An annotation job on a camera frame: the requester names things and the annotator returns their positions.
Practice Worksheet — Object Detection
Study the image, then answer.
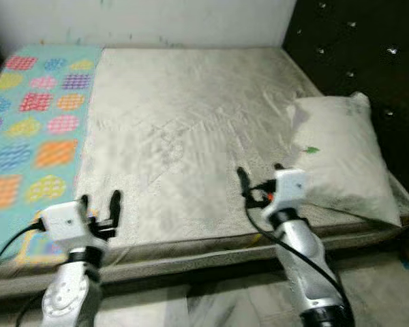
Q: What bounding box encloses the white pillow with green tree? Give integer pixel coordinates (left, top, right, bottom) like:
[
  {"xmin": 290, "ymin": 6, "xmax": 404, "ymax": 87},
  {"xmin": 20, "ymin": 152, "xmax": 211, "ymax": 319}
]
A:
[{"xmin": 286, "ymin": 91, "xmax": 404, "ymax": 228}]

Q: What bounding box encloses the colourful children's book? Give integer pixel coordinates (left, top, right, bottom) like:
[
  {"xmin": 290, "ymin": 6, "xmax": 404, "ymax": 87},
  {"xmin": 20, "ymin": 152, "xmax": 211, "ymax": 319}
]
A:
[{"xmin": 14, "ymin": 228, "xmax": 73, "ymax": 267}]

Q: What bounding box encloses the white quilted mattress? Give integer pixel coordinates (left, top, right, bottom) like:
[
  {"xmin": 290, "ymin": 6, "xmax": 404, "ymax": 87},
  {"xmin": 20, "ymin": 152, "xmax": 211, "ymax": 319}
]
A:
[{"xmin": 0, "ymin": 46, "xmax": 409, "ymax": 301}]

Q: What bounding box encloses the teal blanket with colourful shapes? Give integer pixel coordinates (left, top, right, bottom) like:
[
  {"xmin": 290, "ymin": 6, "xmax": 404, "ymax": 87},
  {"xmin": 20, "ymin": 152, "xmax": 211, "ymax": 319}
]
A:
[{"xmin": 0, "ymin": 44, "xmax": 105, "ymax": 270}]

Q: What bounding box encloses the black tufted headboard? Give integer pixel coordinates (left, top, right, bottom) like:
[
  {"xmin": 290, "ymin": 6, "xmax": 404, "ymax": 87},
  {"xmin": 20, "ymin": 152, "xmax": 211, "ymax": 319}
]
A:
[{"xmin": 282, "ymin": 0, "xmax": 409, "ymax": 206}]

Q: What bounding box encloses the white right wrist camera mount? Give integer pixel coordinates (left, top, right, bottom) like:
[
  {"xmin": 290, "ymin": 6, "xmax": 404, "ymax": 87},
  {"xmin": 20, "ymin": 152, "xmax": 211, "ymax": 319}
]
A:
[{"xmin": 269, "ymin": 168, "xmax": 308, "ymax": 216}]

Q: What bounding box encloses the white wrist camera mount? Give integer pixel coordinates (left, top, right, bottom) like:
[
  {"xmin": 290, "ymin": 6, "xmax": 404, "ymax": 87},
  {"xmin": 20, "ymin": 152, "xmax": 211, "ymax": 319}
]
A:
[
  {"xmin": 269, "ymin": 168, "xmax": 308, "ymax": 216},
  {"xmin": 39, "ymin": 200, "xmax": 90, "ymax": 250}
]

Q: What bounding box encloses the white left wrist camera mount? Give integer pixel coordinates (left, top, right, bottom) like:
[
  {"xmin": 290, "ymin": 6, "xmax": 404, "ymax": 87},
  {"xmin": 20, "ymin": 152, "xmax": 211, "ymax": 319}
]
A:
[{"xmin": 39, "ymin": 200, "xmax": 90, "ymax": 250}]

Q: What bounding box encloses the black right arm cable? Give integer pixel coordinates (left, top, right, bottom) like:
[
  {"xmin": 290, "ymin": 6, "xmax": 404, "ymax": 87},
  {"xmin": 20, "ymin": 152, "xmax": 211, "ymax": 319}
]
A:
[{"xmin": 243, "ymin": 193, "xmax": 356, "ymax": 322}]

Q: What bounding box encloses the dark bed frame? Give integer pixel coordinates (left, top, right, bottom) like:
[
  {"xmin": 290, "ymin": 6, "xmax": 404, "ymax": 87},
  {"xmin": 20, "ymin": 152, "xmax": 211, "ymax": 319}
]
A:
[{"xmin": 0, "ymin": 235, "xmax": 409, "ymax": 305}]

